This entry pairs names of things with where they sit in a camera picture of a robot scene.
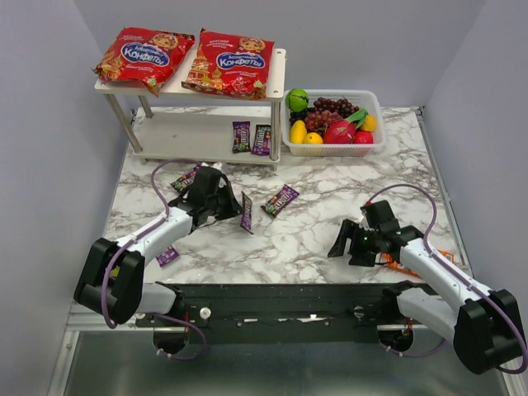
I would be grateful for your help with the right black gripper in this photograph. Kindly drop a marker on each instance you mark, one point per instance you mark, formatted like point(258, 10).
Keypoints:
point(357, 243)

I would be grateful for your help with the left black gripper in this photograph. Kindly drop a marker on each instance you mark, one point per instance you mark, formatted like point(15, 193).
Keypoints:
point(225, 201)

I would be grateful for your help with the purple m&m pack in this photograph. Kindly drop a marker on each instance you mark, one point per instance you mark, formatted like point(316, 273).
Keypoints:
point(182, 182)
point(262, 141)
point(168, 255)
point(241, 137)
point(279, 201)
point(246, 219)

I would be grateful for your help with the red candy bag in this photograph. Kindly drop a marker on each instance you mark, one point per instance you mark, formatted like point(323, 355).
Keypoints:
point(147, 57)
point(227, 65)

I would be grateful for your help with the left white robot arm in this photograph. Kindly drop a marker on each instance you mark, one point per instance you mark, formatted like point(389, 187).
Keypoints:
point(112, 280)

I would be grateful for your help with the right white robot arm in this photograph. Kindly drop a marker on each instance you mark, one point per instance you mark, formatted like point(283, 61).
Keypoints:
point(483, 325)

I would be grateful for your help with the white two-tier shelf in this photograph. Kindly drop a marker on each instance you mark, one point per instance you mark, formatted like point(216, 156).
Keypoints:
point(203, 130)

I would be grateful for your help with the red toy apple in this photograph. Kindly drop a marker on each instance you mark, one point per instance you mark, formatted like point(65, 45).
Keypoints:
point(363, 137)

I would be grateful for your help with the pink toy dragon fruit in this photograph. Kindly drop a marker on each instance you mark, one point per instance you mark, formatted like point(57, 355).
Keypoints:
point(343, 131)

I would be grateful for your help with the yellow toy lemon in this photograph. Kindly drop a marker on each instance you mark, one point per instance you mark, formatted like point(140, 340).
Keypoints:
point(313, 138)

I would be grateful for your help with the yellow toy mango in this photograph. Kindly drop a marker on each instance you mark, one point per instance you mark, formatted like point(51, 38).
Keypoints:
point(298, 131)

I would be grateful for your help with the orange yellow toy fruit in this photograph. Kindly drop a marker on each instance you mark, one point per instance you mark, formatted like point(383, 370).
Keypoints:
point(369, 124)

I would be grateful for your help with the red toy grapes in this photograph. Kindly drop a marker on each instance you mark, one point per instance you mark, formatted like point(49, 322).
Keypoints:
point(319, 121)

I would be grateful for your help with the dark purple toy grapes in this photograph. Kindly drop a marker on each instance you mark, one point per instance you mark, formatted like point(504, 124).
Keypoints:
point(342, 106)

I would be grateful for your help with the green toy ball fruit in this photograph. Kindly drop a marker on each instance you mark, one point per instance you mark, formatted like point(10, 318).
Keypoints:
point(297, 100)

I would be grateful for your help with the white plastic fruit basket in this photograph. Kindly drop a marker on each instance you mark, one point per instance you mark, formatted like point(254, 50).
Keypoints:
point(362, 99)

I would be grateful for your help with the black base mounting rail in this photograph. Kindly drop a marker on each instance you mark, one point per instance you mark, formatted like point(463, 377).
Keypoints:
point(185, 315)

